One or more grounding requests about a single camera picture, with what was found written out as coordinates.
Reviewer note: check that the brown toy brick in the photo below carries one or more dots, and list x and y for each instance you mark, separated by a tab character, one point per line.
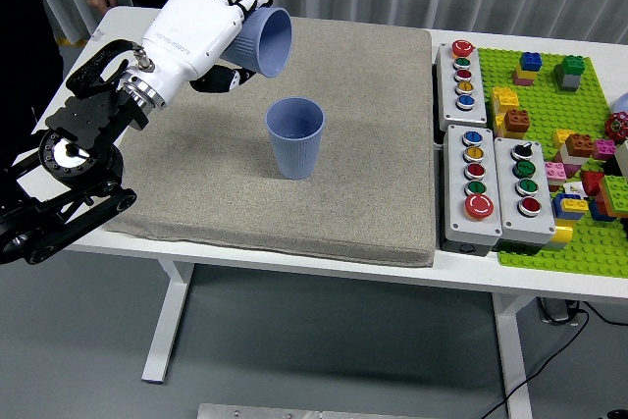
580	144
517	120

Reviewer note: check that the red valve handwheel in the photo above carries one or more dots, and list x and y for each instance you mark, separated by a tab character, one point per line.
617	125

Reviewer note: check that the grey four-button control box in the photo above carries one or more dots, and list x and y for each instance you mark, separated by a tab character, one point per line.
510	223

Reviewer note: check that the green studded baseplate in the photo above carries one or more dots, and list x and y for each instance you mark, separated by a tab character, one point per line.
539	110

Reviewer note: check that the grey five-button control box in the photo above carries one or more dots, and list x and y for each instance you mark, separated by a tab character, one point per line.
454	105
458	223

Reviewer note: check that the blue ribbed plastic cup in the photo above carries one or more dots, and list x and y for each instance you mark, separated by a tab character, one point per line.
294	151
275	41

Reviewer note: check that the blue toy brick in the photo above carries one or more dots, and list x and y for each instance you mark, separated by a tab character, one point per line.
531	62
597	210
559	205

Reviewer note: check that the cream box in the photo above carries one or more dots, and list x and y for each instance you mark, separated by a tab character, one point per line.
623	159

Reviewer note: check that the pink toy brick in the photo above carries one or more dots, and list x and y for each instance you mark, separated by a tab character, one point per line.
521	81
555	170
604	149

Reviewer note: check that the white table leg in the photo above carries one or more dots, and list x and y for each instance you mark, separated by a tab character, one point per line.
512	350
169	321

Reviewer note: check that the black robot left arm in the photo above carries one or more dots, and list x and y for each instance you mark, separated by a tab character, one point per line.
93	115

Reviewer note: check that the yellow cylinder toy brick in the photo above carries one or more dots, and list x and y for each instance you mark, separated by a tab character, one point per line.
563	233

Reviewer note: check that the red toy brick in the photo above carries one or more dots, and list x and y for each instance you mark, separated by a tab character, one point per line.
592	183

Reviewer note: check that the large green toy brick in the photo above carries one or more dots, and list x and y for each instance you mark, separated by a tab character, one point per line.
617	191

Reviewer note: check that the white printed toy brick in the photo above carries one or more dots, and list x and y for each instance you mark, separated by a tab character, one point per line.
573	188

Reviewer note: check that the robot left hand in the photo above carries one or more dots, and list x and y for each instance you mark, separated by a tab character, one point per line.
191	26

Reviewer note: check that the grey-brown mat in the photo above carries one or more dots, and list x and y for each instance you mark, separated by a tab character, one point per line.
319	213

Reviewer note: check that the grey power adapter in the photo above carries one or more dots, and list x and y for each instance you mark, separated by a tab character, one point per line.
557	312

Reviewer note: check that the small table sticker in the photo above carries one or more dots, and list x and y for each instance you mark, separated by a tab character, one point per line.
97	36

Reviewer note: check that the grey toy brick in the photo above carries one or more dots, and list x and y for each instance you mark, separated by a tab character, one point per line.
570	83

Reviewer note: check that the pale blue plate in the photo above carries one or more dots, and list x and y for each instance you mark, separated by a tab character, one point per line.
622	105

